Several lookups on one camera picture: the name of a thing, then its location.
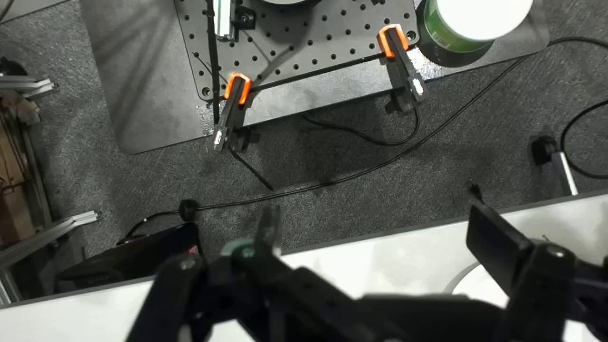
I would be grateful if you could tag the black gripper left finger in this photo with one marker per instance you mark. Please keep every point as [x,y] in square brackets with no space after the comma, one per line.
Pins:
[248,283]

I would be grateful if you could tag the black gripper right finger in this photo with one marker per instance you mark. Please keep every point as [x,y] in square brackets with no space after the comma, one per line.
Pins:
[546,283]

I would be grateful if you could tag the black tipped metal leg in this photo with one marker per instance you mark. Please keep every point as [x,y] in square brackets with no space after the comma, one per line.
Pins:
[554,165]

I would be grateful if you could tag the green white cylindrical container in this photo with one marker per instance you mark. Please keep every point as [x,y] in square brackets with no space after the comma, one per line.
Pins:
[457,32]

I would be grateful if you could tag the aluminium frame leg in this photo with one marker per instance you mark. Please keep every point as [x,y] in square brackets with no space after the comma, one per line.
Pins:
[16,253]

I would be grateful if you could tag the orange handled clamp left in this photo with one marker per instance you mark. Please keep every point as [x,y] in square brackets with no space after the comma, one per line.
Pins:
[232,114]

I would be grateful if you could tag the orange handled clamp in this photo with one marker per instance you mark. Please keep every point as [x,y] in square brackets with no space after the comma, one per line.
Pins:
[232,114]
[394,46]

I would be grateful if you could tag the grey perforated base plate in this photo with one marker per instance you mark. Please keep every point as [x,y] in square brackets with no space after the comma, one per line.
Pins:
[276,44]

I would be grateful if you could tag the orange handled clamp right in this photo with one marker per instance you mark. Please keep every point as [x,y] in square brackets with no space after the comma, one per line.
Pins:
[394,46]

